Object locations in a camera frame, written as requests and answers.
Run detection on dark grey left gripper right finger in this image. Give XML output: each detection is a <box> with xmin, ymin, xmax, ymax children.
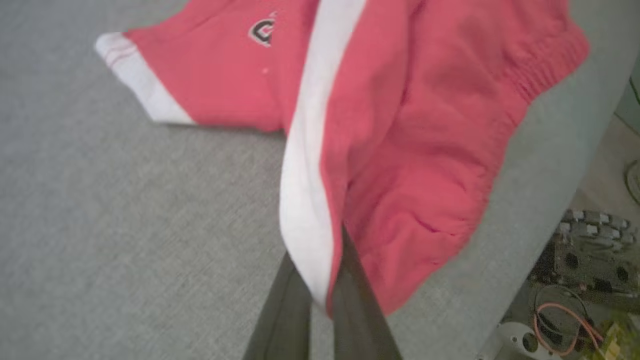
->
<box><xmin>332</xmin><ymin>225</ymin><xmax>404</xmax><ymax>360</ymax></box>

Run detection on orange cable loop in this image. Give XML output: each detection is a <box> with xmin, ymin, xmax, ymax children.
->
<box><xmin>532</xmin><ymin>302</ymin><xmax>604</xmax><ymax>357</ymax></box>

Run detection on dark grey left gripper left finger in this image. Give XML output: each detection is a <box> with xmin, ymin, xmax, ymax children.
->
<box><xmin>242</xmin><ymin>251</ymin><xmax>314</xmax><ymax>360</ymax></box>

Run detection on thin dark floor cable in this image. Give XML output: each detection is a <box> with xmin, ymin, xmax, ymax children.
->
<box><xmin>624</xmin><ymin>159</ymin><xmax>640</xmax><ymax>206</ymax></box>

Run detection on red shorts with white stripe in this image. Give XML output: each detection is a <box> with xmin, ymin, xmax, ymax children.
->
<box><xmin>94</xmin><ymin>0</ymin><xmax>591</xmax><ymax>319</ymax></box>

